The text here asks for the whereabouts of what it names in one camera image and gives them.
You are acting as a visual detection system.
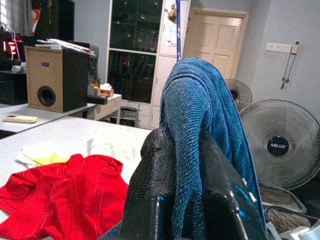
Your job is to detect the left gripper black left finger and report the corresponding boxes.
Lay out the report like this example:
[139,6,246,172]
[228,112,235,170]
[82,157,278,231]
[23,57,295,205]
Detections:
[119,127,179,240]

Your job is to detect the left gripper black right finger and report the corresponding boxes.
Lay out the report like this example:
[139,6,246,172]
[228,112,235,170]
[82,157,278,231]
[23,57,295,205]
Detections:
[199,129,269,240]

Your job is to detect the blue denim jeans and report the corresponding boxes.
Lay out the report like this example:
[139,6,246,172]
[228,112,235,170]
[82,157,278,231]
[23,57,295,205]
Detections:
[99,56,268,240]

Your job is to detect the white shirt yellow-green tag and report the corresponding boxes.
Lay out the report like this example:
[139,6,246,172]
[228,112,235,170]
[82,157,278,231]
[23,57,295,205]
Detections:
[14,126,152,171]

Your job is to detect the silver audio device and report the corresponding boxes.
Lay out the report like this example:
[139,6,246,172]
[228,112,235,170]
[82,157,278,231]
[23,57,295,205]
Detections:
[119,106,141,126]

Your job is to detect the large grey standing fan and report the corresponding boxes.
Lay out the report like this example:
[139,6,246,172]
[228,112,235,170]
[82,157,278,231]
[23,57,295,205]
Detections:
[238,98,320,192]

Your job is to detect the red shorts white stitching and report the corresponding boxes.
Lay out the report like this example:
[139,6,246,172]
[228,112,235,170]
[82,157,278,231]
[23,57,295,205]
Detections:
[0,153,130,240]

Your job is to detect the small white side desk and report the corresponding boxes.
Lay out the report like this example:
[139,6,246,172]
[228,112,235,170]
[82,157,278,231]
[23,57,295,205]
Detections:
[87,93,123,126]

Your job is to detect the flat black device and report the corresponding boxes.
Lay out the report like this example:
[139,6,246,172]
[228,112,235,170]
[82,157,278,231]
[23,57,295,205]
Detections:
[87,94,109,105]

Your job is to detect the orange tissue box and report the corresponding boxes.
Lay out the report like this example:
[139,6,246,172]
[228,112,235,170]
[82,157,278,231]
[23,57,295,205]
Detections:
[98,83,115,98]

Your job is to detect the small grey standing fan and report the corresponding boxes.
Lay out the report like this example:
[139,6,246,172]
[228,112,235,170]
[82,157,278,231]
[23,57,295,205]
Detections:
[223,78,253,112]

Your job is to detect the tall white glass-door cabinet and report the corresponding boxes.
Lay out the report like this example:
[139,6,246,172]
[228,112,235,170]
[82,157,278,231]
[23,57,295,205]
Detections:
[106,0,191,131]

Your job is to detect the cream remote control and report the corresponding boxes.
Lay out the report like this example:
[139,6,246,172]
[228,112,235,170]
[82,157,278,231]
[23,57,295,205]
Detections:
[2,114,38,124]

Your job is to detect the wooden and black speaker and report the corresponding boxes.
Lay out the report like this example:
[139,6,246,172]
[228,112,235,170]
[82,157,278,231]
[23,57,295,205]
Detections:
[24,45,90,114]

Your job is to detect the beige panel door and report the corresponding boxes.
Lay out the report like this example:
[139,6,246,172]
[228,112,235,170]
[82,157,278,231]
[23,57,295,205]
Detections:
[183,6,250,81]

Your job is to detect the stack of papers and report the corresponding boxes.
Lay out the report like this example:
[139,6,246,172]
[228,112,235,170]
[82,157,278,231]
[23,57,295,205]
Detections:
[34,38,97,56]

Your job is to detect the black box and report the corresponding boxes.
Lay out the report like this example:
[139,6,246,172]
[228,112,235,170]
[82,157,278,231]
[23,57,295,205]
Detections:
[0,71,29,106]

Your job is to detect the black device red lights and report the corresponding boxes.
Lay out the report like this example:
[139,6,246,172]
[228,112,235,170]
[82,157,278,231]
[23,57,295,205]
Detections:
[0,24,26,62]

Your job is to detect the white table black frame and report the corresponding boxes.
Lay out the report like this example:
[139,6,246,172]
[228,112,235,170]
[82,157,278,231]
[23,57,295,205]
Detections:
[0,114,156,240]

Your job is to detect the hanging wall cord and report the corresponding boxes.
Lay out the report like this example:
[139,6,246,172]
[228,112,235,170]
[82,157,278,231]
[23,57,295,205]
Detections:
[280,51,294,90]

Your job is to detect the white wall switch panel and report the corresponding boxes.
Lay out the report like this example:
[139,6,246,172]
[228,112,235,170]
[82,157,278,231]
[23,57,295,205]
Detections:
[265,42,292,53]

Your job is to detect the wall remote holder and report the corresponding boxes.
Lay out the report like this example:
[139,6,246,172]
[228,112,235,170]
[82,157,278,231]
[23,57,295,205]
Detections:
[289,39,301,55]

